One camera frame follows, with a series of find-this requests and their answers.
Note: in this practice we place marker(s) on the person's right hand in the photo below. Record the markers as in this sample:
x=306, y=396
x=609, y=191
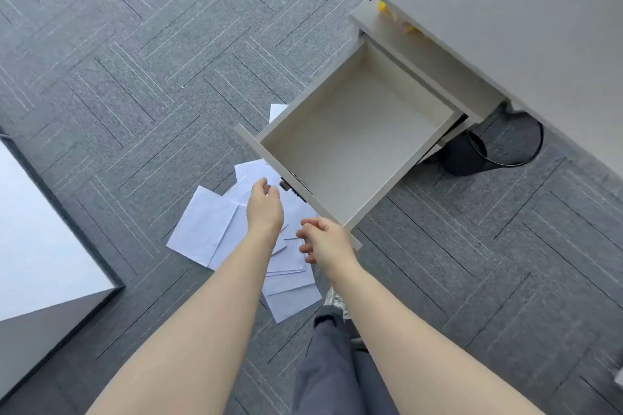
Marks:
x=333, y=249

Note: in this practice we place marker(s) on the person's left hand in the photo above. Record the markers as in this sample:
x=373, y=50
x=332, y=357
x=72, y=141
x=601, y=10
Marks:
x=265, y=213

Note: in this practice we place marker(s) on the pile of white paper sheets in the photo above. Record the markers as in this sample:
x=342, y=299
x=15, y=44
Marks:
x=204, y=230

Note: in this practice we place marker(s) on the pale cabinet drawer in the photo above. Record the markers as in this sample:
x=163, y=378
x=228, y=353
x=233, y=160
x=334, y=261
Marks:
x=350, y=137

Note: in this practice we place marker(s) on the person's right forearm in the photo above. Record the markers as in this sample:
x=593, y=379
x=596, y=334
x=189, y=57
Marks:
x=413, y=356

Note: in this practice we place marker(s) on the person's left forearm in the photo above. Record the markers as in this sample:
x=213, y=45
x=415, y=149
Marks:
x=204, y=332

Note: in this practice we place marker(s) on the white grey sneaker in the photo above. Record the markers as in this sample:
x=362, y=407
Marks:
x=336, y=303

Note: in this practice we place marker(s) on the grey trousers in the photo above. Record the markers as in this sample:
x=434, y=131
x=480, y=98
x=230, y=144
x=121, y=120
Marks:
x=331, y=371

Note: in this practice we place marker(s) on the white column with dark skirting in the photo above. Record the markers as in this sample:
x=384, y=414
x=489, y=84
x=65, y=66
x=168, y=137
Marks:
x=39, y=244

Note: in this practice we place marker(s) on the small yellow object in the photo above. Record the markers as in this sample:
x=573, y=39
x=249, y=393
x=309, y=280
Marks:
x=384, y=6

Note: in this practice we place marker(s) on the grey table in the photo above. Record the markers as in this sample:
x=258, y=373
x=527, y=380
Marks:
x=511, y=16

